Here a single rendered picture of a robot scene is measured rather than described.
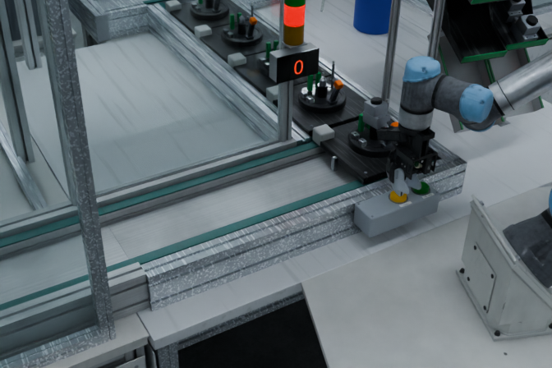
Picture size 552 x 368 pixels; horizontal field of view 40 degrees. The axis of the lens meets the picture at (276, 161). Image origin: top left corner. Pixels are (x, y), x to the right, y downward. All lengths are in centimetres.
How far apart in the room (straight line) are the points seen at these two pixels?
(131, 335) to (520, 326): 82
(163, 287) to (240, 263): 19
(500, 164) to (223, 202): 82
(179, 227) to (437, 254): 62
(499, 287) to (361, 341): 31
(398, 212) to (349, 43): 111
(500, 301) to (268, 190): 65
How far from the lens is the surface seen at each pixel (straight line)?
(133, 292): 168
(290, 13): 185
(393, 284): 180
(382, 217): 183
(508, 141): 237
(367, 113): 201
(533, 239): 166
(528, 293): 166
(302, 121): 213
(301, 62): 191
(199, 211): 189
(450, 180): 204
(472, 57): 203
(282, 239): 178
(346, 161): 198
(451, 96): 164
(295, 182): 198
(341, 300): 174
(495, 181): 218
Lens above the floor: 208
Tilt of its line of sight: 34 degrees down
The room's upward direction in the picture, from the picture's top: 1 degrees clockwise
